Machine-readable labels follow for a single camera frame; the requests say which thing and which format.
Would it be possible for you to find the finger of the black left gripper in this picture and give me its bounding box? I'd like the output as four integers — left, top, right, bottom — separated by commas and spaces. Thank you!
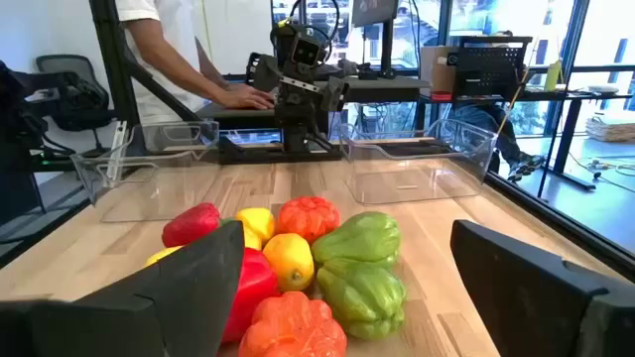
246, 52, 283, 93
319, 76, 350, 113

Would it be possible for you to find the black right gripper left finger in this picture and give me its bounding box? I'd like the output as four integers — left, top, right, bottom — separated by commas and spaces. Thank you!
0, 220, 246, 357

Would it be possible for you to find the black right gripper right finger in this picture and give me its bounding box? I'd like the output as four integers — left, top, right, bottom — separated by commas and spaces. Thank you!
449, 219, 635, 357

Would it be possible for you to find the yellow lemon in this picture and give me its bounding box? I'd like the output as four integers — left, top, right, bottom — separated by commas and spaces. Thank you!
143, 245, 185, 269
235, 206, 276, 252
262, 232, 316, 293

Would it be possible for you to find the red bell pepper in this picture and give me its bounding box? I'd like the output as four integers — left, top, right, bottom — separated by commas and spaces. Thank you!
161, 201, 222, 248
220, 246, 282, 345

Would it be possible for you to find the orange-red ribbed pumpkin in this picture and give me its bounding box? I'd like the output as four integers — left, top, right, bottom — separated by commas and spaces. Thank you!
237, 291, 348, 357
276, 195, 342, 244

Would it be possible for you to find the green bell pepper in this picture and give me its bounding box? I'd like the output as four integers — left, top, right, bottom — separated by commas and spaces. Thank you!
311, 211, 402, 269

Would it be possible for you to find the green chayote squash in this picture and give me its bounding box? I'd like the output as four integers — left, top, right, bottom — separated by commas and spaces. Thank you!
316, 257, 408, 341

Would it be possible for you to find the person's hand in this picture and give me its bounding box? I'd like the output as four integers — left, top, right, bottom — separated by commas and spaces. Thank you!
217, 82, 277, 111

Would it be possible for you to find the dark grey desk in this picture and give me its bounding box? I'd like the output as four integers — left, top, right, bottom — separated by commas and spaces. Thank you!
195, 74, 433, 131

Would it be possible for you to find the black computer monitor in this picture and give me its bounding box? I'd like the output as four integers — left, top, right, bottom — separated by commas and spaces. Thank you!
350, 0, 400, 79

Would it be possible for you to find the person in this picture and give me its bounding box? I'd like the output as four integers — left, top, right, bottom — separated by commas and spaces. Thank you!
448, 103, 547, 182
114, 0, 277, 125

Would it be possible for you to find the brown cardboard box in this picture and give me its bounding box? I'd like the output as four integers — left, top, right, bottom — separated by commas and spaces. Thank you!
420, 46, 460, 95

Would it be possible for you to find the clear plastic bin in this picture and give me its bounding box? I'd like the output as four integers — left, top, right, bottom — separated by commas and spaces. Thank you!
69, 120, 222, 223
338, 118, 499, 205

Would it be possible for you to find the black perforated organizer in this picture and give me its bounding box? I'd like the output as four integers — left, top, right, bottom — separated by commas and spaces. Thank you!
451, 35, 533, 100

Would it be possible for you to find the black office chair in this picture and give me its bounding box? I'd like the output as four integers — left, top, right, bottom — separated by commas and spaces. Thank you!
35, 53, 118, 155

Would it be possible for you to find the stack of flat cardboard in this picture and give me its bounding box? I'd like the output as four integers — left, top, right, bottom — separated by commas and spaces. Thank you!
584, 115, 635, 144

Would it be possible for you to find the black metal desk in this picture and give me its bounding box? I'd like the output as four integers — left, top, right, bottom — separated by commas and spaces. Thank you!
419, 87, 634, 192

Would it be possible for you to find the dark bulky equipment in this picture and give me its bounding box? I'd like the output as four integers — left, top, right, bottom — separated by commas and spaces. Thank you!
0, 59, 56, 224

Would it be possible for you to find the yellow-green bottle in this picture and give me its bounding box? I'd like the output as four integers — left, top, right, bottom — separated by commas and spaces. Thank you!
544, 59, 565, 93

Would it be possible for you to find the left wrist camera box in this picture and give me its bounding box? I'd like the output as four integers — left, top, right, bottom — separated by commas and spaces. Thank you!
290, 35, 329, 68

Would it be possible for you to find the white bracket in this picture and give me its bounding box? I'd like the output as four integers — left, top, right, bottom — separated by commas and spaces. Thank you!
105, 120, 129, 182

